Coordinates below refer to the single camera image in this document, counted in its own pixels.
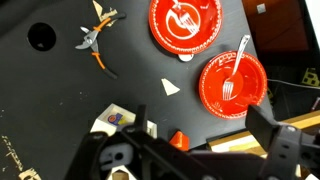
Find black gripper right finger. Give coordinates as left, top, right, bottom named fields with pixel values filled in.
left=245, top=105, right=282, bottom=150

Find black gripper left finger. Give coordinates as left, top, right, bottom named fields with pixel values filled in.
left=134, top=104, right=147, bottom=131

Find silver table fork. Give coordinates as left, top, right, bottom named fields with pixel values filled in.
left=222, top=35, right=251, bottom=101

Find far orange bowl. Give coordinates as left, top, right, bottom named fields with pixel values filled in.
left=198, top=51, right=267, bottom=120

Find orange bowl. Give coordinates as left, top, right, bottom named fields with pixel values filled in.
left=198, top=51, right=267, bottom=120
left=148, top=0, right=223, bottom=54

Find near orange bowl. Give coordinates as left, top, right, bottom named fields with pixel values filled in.
left=148, top=0, right=223, bottom=54

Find silver fork in near bowl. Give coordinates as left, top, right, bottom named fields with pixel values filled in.
left=172, top=0, right=199, bottom=35

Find wooden shape sorter box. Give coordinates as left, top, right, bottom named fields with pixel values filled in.
left=89, top=102, right=158, bottom=139

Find tan tape scrap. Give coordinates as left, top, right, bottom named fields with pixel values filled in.
left=161, top=78, right=180, bottom=96

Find small orange block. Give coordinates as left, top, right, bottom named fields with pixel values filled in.
left=169, top=131, right=190, bottom=151

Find white cable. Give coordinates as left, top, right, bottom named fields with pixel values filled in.
left=266, top=78, right=320, bottom=91

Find orange handled pliers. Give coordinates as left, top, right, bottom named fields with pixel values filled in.
left=76, top=13, right=126, bottom=79

